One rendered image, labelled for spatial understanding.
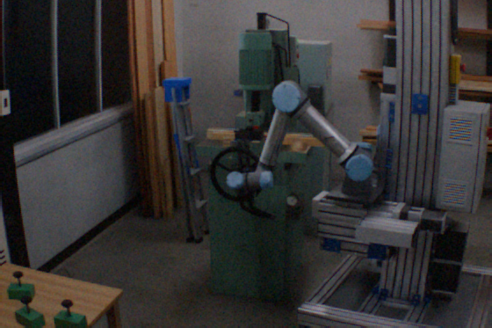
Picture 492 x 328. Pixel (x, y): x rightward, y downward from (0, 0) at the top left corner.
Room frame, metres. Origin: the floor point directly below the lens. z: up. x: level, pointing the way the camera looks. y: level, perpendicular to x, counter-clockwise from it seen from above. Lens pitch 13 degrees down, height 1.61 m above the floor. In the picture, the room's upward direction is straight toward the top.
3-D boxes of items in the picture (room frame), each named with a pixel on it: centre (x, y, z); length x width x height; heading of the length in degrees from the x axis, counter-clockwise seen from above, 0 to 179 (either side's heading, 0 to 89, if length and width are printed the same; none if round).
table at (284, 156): (2.92, -0.04, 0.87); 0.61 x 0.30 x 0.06; 74
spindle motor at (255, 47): (3.03, -0.05, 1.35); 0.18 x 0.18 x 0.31
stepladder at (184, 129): (3.82, 0.42, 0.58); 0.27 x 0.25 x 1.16; 75
